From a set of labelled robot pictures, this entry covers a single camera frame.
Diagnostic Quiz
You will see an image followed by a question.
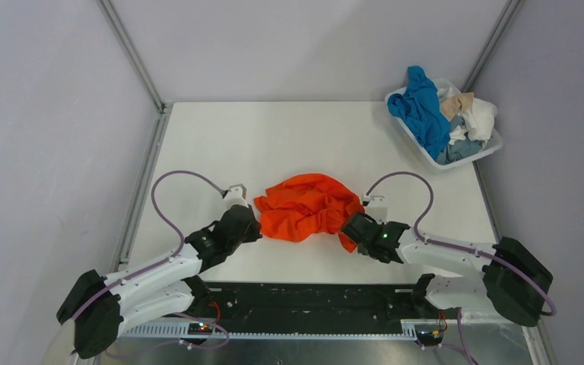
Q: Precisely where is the beige t shirt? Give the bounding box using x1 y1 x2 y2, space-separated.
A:
440 92 475 121

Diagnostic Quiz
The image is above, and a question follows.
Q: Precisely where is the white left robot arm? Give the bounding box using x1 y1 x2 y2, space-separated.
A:
56 203 262 360

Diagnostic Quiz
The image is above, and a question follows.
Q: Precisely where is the aluminium frame rail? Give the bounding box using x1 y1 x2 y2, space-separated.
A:
95 0 173 273
460 0 560 365

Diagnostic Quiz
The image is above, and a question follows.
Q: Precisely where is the controller board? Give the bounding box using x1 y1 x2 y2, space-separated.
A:
187 322 214 335
415 330 444 348

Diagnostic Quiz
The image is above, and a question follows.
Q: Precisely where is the grey-blue t shirt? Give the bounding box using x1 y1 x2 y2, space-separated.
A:
436 116 485 165

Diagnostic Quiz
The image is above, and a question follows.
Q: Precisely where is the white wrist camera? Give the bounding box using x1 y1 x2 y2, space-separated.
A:
223 184 249 209
362 195 388 224

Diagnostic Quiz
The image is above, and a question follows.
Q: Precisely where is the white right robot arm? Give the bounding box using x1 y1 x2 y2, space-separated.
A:
341 213 555 327

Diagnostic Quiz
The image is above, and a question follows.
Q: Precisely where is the white slotted cable duct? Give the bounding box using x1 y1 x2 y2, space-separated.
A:
121 321 416 341

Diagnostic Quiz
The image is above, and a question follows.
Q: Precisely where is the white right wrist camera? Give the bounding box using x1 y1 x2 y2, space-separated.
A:
362 195 388 224

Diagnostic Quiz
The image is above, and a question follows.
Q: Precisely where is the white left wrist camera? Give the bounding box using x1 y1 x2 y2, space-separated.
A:
223 184 249 209

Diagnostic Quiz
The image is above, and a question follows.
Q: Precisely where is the white laundry basket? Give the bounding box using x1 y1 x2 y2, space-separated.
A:
395 98 503 172

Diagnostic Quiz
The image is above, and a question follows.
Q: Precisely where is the right controller board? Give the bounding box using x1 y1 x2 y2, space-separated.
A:
415 330 444 348

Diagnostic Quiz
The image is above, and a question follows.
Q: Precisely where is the aluminium frame rail left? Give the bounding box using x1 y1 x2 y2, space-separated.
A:
95 0 173 273

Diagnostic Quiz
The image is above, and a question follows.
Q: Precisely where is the white t shirt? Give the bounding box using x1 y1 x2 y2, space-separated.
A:
437 87 498 143

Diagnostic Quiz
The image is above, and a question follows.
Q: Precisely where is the aluminium frame rail right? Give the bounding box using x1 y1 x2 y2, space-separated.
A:
460 0 560 365

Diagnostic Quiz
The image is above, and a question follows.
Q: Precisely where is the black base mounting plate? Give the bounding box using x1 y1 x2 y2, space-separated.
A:
170 281 462 335

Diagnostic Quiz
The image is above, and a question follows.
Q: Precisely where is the left controller board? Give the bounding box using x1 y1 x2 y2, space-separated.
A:
187 322 214 335

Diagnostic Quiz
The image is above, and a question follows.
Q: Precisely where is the orange t shirt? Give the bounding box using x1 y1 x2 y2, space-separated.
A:
254 173 364 252

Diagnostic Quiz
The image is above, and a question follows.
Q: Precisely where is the blue t shirt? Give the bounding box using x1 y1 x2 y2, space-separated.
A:
386 65 450 160

